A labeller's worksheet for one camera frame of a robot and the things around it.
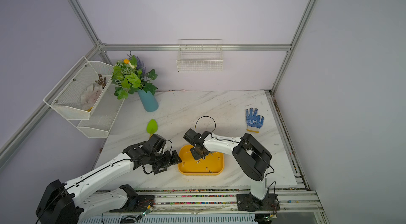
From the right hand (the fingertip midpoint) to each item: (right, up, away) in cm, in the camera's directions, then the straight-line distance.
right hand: (201, 154), depth 90 cm
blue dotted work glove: (+35, +17, +13) cm, 41 cm away
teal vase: (-36, +32, +15) cm, 50 cm away
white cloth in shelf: (-56, +33, -12) cm, 66 cm away
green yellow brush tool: (-33, +14, +11) cm, 38 cm away
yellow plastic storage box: (+7, -4, -4) cm, 9 cm away
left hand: (-12, -1, -11) cm, 17 cm away
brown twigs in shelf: (-52, +41, -8) cm, 67 cm away
